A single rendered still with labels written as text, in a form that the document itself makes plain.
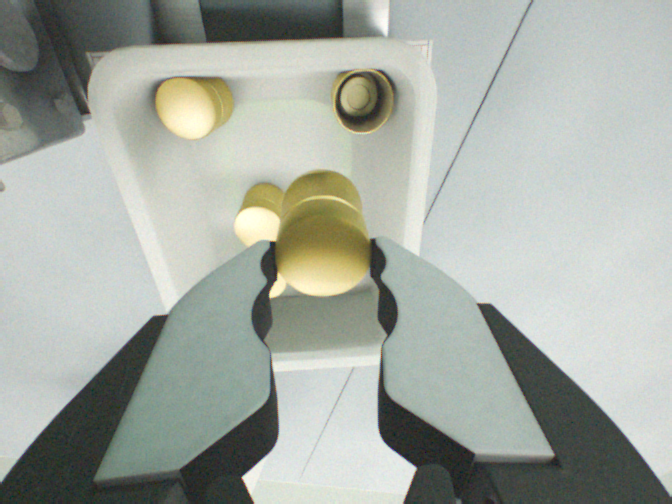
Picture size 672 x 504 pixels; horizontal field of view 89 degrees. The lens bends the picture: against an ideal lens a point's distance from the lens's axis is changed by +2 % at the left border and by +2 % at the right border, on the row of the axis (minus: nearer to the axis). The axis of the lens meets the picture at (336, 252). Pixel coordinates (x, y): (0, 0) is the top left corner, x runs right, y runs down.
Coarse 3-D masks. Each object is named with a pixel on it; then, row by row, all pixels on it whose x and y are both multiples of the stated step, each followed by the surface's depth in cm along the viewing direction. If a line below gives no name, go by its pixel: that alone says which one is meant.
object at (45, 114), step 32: (0, 0) 14; (32, 0) 16; (0, 32) 14; (32, 32) 15; (0, 64) 14; (32, 64) 15; (0, 96) 14; (32, 96) 16; (64, 96) 17; (0, 128) 14; (32, 128) 16; (64, 128) 18; (0, 160) 14
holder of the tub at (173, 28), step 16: (160, 0) 21; (176, 0) 21; (192, 0) 21; (352, 0) 22; (368, 0) 22; (384, 0) 22; (160, 16) 22; (176, 16) 22; (192, 16) 22; (352, 16) 22; (368, 16) 22; (384, 16) 22; (160, 32) 22; (176, 32) 22; (192, 32) 22; (352, 32) 23; (368, 32) 23; (384, 32) 23; (416, 48) 17; (96, 64) 17
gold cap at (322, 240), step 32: (288, 192) 14; (320, 192) 12; (352, 192) 14; (288, 224) 11; (320, 224) 11; (352, 224) 11; (288, 256) 11; (320, 256) 11; (352, 256) 11; (320, 288) 12
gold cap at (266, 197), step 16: (256, 192) 25; (272, 192) 25; (240, 208) 23; (256, 208) 23; (272, 208) 23; (240, 224) 23; (256, 224) 23; (272, 224) 23; (256, 240) 24; (272, 240) 24
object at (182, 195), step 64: (128, 64) 16; (192, 64) 16; (256, 64) 16; (320, 64) 16; (384, 64) 16; (128, 128) 18; (256, 128) 24; (320, 128) 24; (384, 128) 23; (128, 192) 19; (192, 192) 25; (384, 192) 25; (192, 256) 25; (320, 320) 30
